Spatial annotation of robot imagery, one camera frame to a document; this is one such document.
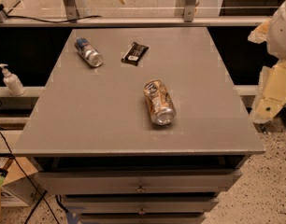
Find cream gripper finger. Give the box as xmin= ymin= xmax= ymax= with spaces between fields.
xmin=248 ymin=20 xmax=271 ymax=44
xmin=250 ymin=60 xmax=286 ymax=124

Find cardboard box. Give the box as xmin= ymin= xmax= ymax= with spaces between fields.
xmin=0 ymin=157 xmax=37 ymax=220

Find top drawer knob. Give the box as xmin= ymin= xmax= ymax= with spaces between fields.
xmin=136 ymin=185 xmax=146 ymax=193

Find black cable on floor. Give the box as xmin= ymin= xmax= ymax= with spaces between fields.
xmin=0 ymin=87 xmax=61 ymax=224

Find white pump bottle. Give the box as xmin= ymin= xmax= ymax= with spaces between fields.
xmin=0 ymin=63 xmax=25 ymax=96

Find grey drawer cabinet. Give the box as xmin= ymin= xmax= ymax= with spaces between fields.
xmin=14 ymin=27 xmax=265 ymax=224

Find black cable on shelf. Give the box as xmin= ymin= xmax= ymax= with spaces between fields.
xmin=6 ymin=14 xmax=102 ymax=24

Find metal frame post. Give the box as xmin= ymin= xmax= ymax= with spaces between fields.
xmin=63 ymin=0 xmax=79 ymax=21
xmin=183 ymin=0 xmax=197 ymax=22

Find metal frame post right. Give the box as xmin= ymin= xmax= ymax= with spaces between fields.
xmin=183 ymin=0 xmax=197 ymax=22

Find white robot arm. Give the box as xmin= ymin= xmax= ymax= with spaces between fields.
xmin=248 ymin=0 xmax=286 ymax=124

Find orange soda can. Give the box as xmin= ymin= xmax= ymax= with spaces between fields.
xmin=144 ymin=80 xmax=176 ymax=126

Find metal frame post left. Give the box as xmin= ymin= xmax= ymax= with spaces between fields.
xmin=63 ymin=0 xmax=79 ymax=21

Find drawer knob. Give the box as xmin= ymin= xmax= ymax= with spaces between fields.
xmin=136 ymin=185 xmax=146 ymax=193
xmin=138 ymin=208 xmax=147 ymax=216

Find blue silver can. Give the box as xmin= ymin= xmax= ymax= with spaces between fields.
xmin=74 ymin=37 xmax=103 ymax=67

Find black snack bar wrapper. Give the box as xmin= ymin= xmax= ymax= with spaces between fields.
xmin=121 ymin=42 xmax=149 ymax=65

